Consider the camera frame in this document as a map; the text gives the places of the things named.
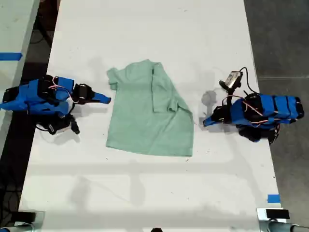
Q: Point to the pale green T-shirt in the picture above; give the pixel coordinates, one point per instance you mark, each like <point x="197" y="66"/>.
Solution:
<point x="149" y="120"/>

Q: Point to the grey labelled camera box on stalk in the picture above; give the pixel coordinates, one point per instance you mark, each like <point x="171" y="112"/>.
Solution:
<point x="232" y="79"/>

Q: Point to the long blue tape strip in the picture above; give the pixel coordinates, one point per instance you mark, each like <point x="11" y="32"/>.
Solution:
<point x="10" y="56"/>

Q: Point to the small black box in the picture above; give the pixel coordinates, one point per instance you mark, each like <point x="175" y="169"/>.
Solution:
<point x="277" y="214"/>
<point x="24" y="216"/>

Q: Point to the metal table clamp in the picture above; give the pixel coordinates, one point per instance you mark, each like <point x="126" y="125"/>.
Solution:
<point x="265" y="224"/>
<point x="36" y="223"/>

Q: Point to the black camera box on stalk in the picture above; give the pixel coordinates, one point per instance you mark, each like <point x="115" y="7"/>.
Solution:
<point x="58" y="126"/>

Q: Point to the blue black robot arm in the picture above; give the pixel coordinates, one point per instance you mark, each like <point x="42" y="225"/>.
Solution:
<point x="36" y="96"/>
<point x="270" y="108"/>

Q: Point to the black round object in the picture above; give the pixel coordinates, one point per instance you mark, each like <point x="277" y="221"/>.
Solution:
<point x="157" y="229"/>

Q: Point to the white side table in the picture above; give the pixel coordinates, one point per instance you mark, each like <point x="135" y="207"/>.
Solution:
<point x="14" y="29"/>

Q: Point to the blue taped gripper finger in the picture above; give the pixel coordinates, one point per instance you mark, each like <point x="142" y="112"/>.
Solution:
<point x="210" y="122"/>
<point x="210" y="118"/>
<point x="102" y="100"/>
<point x="102" y="97"/>

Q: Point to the short blue tape piece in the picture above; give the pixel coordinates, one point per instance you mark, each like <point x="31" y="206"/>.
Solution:
<point x="273" y="198"/>

